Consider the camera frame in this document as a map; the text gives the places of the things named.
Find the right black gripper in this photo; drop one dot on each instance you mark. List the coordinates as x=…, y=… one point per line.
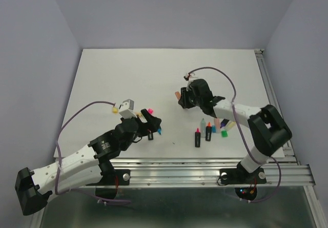
x=182, y=101

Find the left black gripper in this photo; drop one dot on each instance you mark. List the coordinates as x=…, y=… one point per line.
x=152, y=123

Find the peach cap translucent highlighter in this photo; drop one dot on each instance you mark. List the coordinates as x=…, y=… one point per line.
x=178, y=95

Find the mint cap translucent highlighter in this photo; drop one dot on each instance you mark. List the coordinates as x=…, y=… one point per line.
x=203, y=128

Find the orange black highlighter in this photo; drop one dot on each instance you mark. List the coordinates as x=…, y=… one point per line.
x=208, y=132

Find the purple black highlighter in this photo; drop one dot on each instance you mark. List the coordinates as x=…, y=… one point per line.
x=223, y=123

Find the yellow pen cap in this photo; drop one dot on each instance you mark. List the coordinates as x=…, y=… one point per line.
x=115, y=110

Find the pink black highlighter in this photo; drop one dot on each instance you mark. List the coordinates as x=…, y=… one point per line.
x=197, y=138

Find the yellow translucent highlighter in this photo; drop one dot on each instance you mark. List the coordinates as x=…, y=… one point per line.
x=230, y=125

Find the green pen cap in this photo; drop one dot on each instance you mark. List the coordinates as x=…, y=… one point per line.
x=224, y=134

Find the tan cap translucent highlighter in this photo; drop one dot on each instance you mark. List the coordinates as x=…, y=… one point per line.
x=217, y=125

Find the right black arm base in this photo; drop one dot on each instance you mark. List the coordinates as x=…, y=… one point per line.
x=246, y=183

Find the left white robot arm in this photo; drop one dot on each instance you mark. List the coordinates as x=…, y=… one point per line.
x=35, y=188

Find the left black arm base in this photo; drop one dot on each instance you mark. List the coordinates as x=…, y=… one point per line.
x=112, y=179

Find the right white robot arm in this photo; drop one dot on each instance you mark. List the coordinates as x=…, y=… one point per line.
x=268, y=129

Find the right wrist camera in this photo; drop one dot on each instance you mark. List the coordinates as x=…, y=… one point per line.
x=190, y=77

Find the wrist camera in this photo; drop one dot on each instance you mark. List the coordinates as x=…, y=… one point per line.
x=190, y=77
x=126, y=109

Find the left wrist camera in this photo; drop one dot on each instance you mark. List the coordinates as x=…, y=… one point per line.
x=126, y=109

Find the aluminium front rail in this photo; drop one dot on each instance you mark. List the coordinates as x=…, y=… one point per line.
x=204, y=172

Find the aluminium rail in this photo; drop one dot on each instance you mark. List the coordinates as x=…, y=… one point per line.
x=204, y=172
x=259, y=54

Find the aluminium right rail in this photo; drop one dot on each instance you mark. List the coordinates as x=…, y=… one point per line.
x=259, y=54

